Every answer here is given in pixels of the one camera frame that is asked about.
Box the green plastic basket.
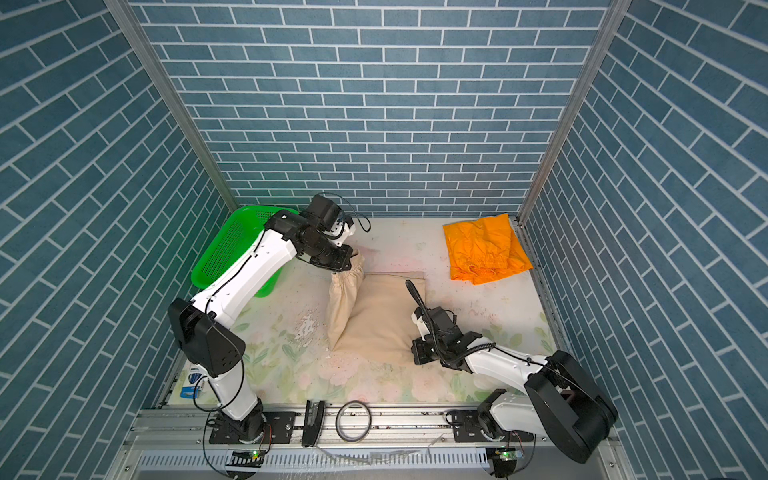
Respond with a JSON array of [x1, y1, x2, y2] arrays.
[[191, 205, 283, 290]]

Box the beige shorts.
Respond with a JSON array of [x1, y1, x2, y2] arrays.
[[326, 252, 427, 366]]

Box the orange shorts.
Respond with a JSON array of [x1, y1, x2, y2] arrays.
[[443, 214, 533, 285]]

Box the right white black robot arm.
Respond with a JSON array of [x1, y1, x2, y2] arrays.
[[411, 307, 619, 464]]

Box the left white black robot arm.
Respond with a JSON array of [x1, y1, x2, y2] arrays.
[[168, 196, 355, 443]]

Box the right circuit board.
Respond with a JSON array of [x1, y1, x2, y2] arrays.
[[486, 448, 523, 471]]

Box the circuit board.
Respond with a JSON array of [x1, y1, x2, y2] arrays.
[[226, 450, 265, 470], [486, 448, 523, 471]]

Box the white blue paper box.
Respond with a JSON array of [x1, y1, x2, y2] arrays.
[[179, 365, 207, 400]]

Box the left circuit board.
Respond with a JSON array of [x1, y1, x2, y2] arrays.
[[226, 450, 265, 470]]

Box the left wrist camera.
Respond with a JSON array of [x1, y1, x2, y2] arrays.
[[300, 194, 357, 246]]

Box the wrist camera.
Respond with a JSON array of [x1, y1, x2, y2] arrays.
[[411, 310, 430, 340], [300, 194, 357, 246]]

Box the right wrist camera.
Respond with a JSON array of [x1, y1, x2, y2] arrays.
[[411, 310, 430, 340]]

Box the black cable ring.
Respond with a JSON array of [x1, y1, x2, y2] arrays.
[[334, 400, 373, 444]]

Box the black clamp bracket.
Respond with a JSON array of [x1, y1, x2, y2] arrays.
[[301, 400, 326, 448]]

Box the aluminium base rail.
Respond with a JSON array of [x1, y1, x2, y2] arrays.
[[106, 404, 634, 479]]

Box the left corner aluminium post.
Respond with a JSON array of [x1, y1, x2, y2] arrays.
[[104, 0, 240, 212]]

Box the corner aluminium post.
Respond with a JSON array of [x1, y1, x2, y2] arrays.
[[104, 0, 240, 212], [517, 0, 631, 226]]

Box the right corner aluminium post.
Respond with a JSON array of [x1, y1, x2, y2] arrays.
[[517, 0, 631, 226]]

